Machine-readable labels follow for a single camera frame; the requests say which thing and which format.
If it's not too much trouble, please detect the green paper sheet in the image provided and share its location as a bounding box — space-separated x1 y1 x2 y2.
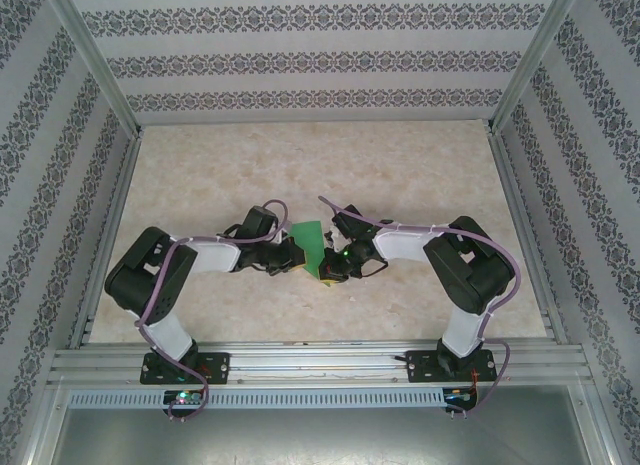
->
289 219 331 277

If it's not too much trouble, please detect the grey sheet metal panel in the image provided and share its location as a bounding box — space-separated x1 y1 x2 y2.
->
29 384 616 465

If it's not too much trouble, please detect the long aluminium mounting rail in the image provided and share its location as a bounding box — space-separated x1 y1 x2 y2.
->
48 338 594 389

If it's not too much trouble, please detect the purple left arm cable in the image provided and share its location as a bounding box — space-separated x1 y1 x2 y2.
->
137 199 291 424

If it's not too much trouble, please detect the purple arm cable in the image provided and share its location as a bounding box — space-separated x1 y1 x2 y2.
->
318 194 524 421
137 199 291 424

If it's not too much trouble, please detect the slotted grey cable duct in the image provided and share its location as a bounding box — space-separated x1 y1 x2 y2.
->
67 388 476 409

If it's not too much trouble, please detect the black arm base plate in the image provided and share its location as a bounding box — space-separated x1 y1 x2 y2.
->
141 352 232 386
407 349 497 385

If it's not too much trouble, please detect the aluminium side rail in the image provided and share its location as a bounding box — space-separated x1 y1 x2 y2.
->
67 127 146 349
487 127 569 345

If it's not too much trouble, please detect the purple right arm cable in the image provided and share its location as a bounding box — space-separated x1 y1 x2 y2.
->
318 194 524 421

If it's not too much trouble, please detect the aluminium frame post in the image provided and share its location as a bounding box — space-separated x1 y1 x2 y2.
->
39 0 146 139
484 0 601 136

